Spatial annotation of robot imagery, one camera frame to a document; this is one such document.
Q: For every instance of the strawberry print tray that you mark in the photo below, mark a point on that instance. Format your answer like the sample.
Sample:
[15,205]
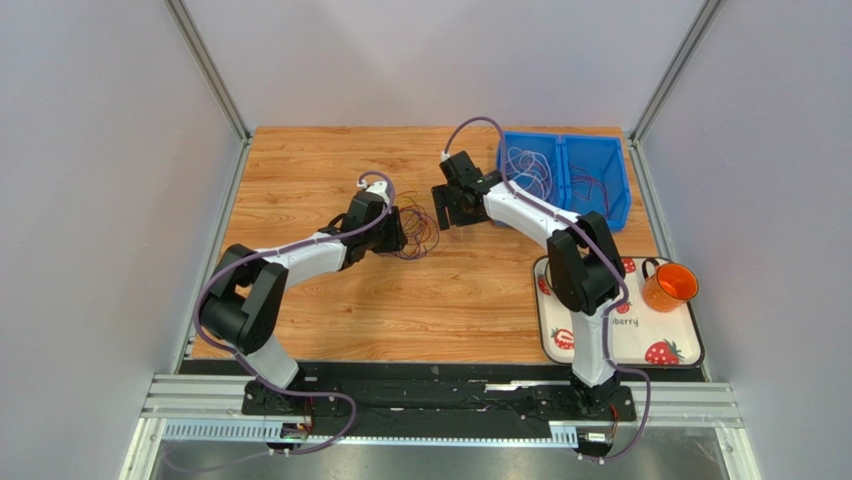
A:
[641,335]

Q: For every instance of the orange plastic cup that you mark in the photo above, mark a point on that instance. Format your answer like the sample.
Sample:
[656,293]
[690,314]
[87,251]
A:
[667,286]

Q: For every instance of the left aluminium corner post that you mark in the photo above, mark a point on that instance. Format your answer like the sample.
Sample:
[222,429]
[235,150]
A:
[197,46]

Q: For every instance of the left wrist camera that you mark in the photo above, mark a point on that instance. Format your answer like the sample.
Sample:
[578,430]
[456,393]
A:
[381,188]

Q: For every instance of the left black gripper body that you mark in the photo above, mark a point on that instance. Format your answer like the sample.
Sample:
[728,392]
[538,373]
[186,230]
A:
[385,237]

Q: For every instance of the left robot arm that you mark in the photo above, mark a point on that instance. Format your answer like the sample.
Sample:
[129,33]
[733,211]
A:
[238,308]

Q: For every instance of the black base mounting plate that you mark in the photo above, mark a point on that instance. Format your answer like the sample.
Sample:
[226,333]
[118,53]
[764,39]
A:
[444,401]

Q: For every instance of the right aluminium corner post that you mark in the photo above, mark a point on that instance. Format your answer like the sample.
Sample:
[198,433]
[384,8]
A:
[698,29]

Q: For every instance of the aluminium frame rail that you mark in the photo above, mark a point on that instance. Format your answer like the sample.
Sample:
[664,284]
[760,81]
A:
[202,407]

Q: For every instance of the aluminium corner post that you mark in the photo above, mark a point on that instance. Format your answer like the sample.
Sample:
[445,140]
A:
[197,46]
[698,29]

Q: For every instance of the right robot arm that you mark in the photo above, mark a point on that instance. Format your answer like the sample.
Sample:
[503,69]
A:
[586,274]

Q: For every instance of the blue plastic bin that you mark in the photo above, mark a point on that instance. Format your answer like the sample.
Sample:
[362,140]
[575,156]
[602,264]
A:
[579,173]

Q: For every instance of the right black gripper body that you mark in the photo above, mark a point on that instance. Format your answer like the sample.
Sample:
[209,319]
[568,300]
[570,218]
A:
[455,202]

